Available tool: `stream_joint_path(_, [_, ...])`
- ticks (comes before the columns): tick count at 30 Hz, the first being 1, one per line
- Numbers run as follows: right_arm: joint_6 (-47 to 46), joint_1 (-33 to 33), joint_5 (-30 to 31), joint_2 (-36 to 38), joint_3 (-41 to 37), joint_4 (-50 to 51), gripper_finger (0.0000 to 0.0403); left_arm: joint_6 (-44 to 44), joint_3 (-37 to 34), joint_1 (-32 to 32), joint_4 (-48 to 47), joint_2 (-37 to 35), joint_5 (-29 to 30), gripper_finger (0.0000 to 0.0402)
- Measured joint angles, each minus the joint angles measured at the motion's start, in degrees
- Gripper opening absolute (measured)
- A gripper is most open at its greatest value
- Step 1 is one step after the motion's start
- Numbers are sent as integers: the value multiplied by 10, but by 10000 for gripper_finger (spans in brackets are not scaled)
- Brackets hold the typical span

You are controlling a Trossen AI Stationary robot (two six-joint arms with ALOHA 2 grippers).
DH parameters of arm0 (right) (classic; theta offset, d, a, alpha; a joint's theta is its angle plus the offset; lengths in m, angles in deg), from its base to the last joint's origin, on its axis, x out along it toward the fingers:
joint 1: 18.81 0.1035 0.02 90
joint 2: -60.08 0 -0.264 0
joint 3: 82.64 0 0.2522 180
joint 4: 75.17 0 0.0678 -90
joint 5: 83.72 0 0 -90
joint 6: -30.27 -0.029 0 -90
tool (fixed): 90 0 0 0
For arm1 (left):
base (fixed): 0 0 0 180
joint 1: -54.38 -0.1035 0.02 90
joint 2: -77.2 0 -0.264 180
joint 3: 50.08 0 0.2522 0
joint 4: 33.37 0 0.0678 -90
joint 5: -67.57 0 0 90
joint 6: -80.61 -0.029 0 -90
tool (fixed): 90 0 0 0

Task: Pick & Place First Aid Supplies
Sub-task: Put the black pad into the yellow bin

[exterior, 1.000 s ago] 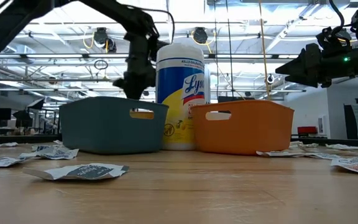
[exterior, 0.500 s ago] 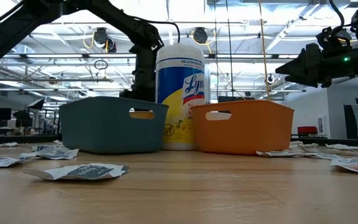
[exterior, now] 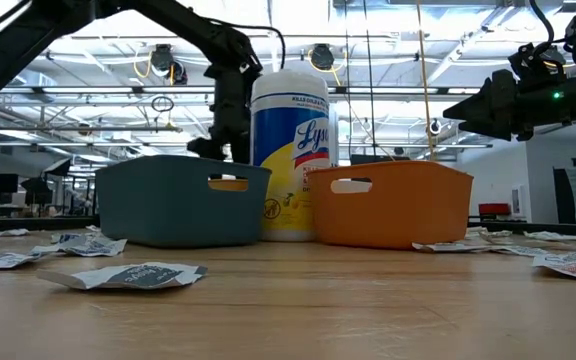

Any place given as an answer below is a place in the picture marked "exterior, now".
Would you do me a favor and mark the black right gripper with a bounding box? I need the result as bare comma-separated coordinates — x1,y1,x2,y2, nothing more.
442,69,576,143

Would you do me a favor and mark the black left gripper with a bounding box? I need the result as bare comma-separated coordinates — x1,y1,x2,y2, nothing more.
187,62,264,165

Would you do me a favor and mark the yellow plastic bin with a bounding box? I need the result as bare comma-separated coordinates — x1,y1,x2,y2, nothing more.
207,178,249,193

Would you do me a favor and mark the Lysol wipes canister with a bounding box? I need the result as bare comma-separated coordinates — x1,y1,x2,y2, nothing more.
249,69,332,243

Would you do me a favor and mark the teal plastic bin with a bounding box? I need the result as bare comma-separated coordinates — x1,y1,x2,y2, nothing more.
94,154,273,250

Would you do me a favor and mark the red storage box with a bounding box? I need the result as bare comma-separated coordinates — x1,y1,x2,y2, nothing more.
477,202,512,217

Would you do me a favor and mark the grey green curtain panel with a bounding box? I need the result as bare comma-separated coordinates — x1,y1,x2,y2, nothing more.
552,164,576,225

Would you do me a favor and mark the green striped bandage wrapper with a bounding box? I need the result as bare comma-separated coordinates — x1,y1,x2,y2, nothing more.
465,226,514,241
522,227,576,244

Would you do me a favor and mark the orange plastic bin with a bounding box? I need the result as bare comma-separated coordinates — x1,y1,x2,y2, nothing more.
309,159,475,251

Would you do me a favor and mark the white plastic bin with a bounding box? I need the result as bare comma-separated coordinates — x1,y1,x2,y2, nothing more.
330,178,373,195

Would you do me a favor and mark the white red bandage packet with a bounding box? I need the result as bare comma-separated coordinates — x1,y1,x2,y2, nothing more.
531,249,576,284
487,244,555,259
411,241,495,254

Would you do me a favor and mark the black softbox light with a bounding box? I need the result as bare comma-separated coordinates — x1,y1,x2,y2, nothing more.
42,158,73,178

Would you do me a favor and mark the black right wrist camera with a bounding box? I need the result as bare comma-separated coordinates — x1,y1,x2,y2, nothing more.
507,42,567,84

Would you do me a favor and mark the white wall panel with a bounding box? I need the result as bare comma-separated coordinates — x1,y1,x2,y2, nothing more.
510,184,527,216

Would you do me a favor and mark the yellow hanging cable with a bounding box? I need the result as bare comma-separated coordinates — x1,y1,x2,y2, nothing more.
414,0,437,162

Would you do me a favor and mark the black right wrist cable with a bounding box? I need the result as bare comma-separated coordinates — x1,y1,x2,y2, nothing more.
526,0,569,51

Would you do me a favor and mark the black ceiling cable reel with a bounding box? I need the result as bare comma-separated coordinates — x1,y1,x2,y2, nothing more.
309,43,337,72
148,43,189,86

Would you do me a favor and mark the black hanging cable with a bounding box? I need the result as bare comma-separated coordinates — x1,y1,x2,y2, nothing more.
362,0,375,157

